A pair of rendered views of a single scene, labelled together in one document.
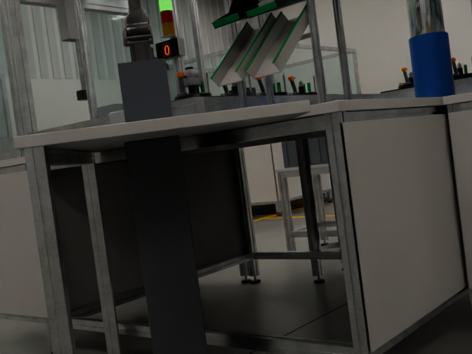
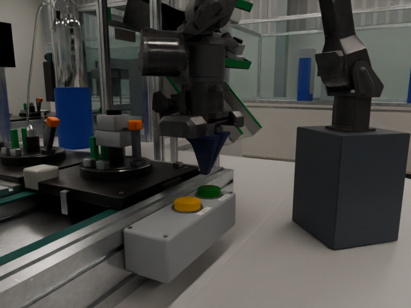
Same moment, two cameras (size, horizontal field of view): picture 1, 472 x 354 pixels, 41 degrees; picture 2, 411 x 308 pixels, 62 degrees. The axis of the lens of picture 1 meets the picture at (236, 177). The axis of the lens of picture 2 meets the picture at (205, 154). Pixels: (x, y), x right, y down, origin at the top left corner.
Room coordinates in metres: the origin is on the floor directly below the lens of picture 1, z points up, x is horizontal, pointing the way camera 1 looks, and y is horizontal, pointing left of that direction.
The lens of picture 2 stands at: (2.33, 0.80, 1.14)
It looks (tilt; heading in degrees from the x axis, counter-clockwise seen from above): 11 degrees down; 259
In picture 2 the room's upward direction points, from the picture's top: straight up
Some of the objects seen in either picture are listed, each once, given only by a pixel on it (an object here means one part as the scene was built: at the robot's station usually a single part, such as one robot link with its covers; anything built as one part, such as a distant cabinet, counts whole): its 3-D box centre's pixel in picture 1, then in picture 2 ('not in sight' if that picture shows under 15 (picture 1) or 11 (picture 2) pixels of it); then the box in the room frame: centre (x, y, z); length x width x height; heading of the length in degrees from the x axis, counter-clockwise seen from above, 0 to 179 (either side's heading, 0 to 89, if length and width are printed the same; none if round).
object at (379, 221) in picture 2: (147, 97); (345, 181); (1.95, 0.24, 0.96); 0.14 x 0.14 x 0.20; 5
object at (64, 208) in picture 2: not in sight; (66, 201); (2.46, 0.22, 0.95); 0.01 x 0.01 x 0.04; 51
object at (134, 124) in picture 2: (182, 82); (133, 140); (2.34, 0.15, 1.04); 0.04 x 0.02 x 0.08; 141
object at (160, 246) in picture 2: (136, 116); (187, 225); (2.27, 0.32, 0.93); 0.21 x 0.07 x 0.06; 51
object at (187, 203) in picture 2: not in sight; (187, 206); (2.27, 0.32, 0.96); 0.04 x 0.04 x 0.02
